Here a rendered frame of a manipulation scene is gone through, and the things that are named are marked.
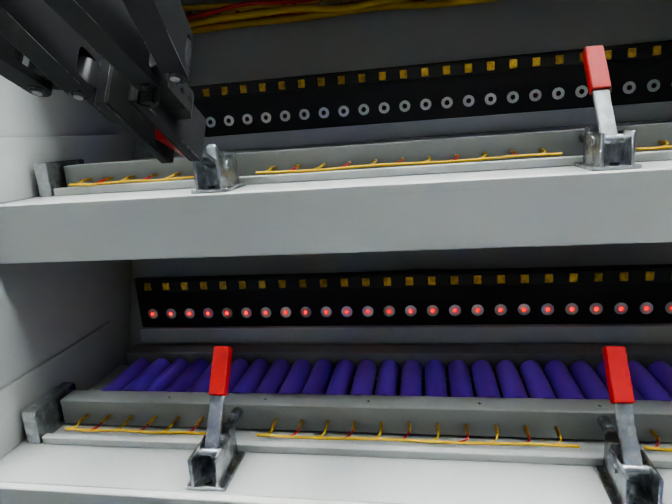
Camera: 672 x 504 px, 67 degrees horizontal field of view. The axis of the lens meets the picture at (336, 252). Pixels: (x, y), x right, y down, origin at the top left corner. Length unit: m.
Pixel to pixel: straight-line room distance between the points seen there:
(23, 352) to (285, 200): 0.26
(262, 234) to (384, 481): 0.18
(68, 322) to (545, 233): 0.42
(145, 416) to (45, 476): 0.08
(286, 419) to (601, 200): 0.27
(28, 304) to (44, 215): 0.10
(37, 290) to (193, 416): 0.18
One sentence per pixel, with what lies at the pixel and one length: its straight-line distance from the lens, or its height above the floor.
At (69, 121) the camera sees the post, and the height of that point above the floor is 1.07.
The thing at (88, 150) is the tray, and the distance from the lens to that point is 0.57.
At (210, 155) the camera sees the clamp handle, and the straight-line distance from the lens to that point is 0.37.
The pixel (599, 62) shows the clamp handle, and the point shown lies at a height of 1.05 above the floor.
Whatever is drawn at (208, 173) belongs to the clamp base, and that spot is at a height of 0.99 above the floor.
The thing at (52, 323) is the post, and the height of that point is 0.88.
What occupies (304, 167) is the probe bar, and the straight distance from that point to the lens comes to 0.41.
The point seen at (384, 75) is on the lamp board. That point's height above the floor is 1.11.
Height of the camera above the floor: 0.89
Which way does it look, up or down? 6 degrees up
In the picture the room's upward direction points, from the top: 1 degrees counter-clockwise
